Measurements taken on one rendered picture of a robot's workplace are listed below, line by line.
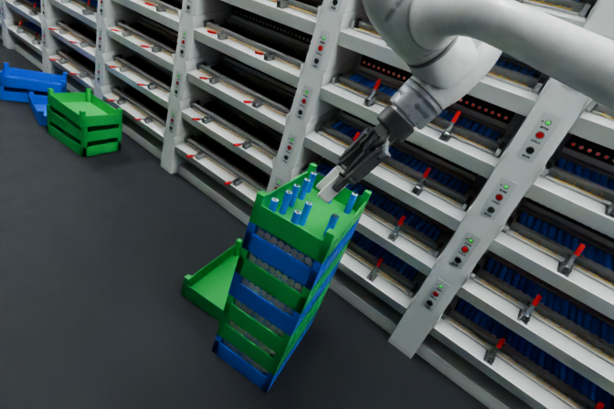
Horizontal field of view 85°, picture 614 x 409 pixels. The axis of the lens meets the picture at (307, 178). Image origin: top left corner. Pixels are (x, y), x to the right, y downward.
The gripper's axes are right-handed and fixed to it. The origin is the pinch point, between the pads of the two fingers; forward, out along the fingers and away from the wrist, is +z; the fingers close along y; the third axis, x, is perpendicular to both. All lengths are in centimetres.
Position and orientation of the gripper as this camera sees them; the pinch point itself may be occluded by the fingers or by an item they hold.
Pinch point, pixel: (332, 184)
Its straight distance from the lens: 72.7
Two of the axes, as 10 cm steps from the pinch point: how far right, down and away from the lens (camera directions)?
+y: 0.6, 4.5, -8.9
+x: 7.3, 5.9, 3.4
